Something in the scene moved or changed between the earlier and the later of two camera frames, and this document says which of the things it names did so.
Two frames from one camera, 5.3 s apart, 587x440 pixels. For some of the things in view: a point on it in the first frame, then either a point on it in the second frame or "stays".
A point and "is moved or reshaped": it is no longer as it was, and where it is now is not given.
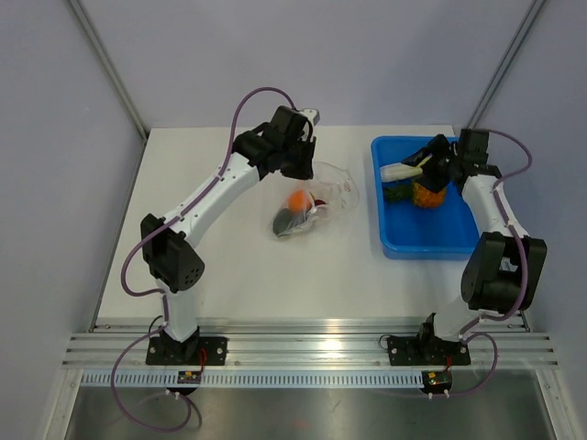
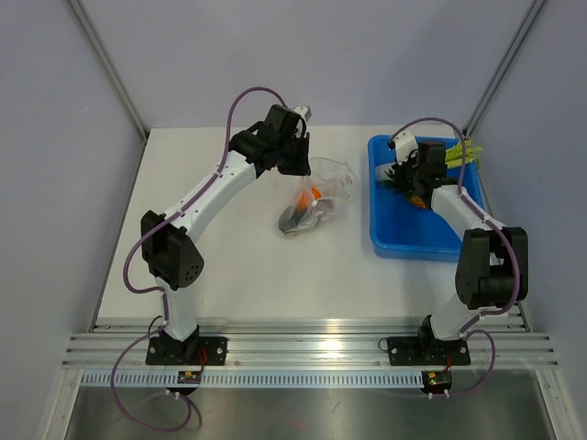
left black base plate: x=195 y=351 stays
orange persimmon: x=298 y=201 -> x=306 y=196
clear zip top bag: x=304 y=202 is moved or reshaped
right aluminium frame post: x=505 y=63 stays
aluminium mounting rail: x=124 y=344 stays
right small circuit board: x=437 y=381 stays
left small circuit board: x=189 y=377 stays
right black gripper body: x=457 y=161 -> x=414 y=172
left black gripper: x=305 y=171 stays
